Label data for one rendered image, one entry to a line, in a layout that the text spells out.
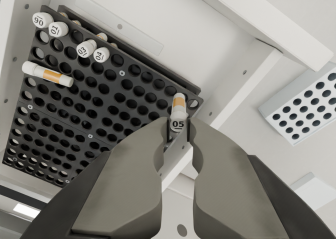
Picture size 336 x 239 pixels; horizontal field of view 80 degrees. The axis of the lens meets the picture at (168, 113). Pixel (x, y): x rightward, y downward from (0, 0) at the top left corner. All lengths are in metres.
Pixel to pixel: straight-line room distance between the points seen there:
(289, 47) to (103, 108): 0.19
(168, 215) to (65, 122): 0.26
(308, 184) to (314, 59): 0.38
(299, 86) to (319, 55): 0.18
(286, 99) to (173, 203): 0.28
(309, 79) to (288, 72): 0.03
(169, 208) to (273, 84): 0.30
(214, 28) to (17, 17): 0.21
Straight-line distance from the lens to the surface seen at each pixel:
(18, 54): 0.30
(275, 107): 0.38
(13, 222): 0.34
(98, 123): 0.25
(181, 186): 0.48
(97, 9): 0.27
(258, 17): 0.18
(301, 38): 0.20
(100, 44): 0.21
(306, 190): 0.56
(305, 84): 0.38
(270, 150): 0.47
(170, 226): 0.41
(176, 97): 0.17
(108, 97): 0.23
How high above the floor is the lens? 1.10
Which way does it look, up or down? 62 degrees down
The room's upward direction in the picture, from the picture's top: 173 degrees counter-clockwise
